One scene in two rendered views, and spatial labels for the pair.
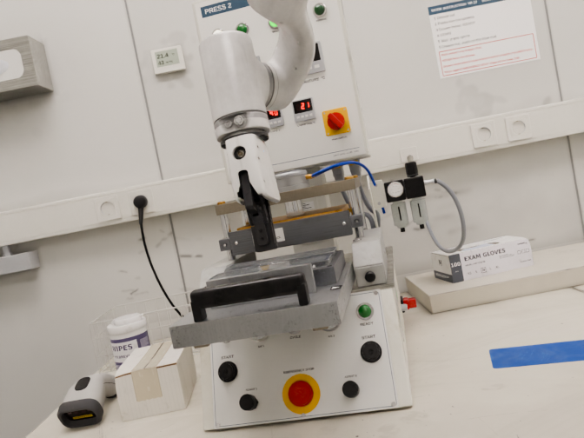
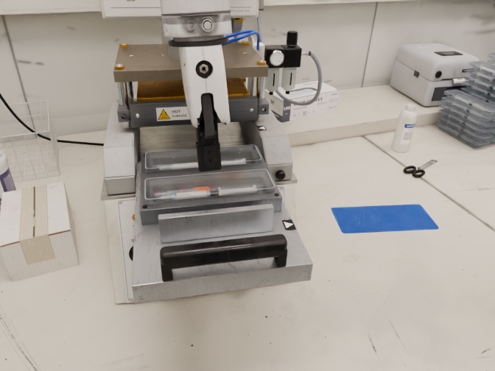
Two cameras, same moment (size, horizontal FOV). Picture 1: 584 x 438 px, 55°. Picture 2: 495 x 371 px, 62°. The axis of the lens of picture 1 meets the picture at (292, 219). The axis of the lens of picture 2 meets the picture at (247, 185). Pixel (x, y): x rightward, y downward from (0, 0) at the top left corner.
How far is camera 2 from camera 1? 0.46 m
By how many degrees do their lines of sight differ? 37
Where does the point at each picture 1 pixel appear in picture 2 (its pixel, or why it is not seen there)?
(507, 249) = (324, 99)
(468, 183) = (297, 28)
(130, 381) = (19, 249)
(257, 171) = (225, 97)
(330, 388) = not seen: hidden behind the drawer
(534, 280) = (342, 129)
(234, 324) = (207, 283)
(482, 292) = (306, 136)
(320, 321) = (292, 278)
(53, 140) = not seen: outside the picture
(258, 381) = not seen: hidden behind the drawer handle
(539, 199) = (343, 49)
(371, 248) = (281, 146)
